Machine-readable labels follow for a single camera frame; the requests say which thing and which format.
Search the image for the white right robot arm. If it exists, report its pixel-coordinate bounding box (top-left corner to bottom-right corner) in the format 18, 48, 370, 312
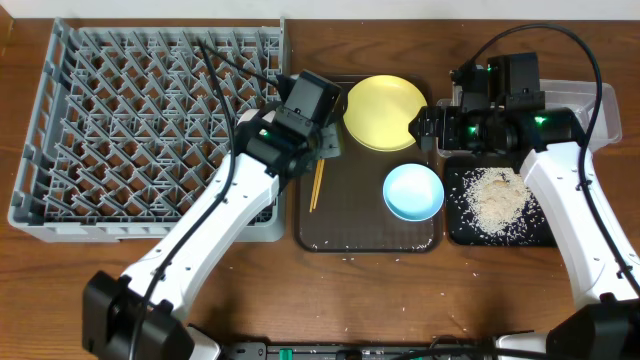
408, 53, 639, 359

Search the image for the pile of rice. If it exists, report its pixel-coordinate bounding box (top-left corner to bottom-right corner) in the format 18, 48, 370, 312
449, 167, 546, 241

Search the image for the dark brown serving tray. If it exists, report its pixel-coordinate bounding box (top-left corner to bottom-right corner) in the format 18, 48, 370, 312
295, 76, 442, 253

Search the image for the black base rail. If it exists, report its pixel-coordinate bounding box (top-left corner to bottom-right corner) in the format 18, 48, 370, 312
219, 342, 511, 360

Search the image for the wooden chopstick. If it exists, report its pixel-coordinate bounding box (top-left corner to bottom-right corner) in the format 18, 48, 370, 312
309, 158, 325, 212
309, 159, 324, 213

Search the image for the grey dishwasher rack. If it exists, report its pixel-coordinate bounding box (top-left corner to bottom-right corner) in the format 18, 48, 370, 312
8, 20, 290, 242

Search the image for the clear plastic bin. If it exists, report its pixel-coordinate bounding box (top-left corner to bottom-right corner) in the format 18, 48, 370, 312
438, 70, 621, 169

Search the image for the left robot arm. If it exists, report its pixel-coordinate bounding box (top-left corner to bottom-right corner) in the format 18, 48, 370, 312
82, 71, 344, 359

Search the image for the black tray bin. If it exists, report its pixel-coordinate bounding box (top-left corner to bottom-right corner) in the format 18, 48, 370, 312
443, 155, 559, 247

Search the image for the light blue bowl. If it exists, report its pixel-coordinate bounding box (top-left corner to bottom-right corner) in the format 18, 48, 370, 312
382, 163, 445, 222

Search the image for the yellow plate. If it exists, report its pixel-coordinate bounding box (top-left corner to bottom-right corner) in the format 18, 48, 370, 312
343, 75, 427, 152

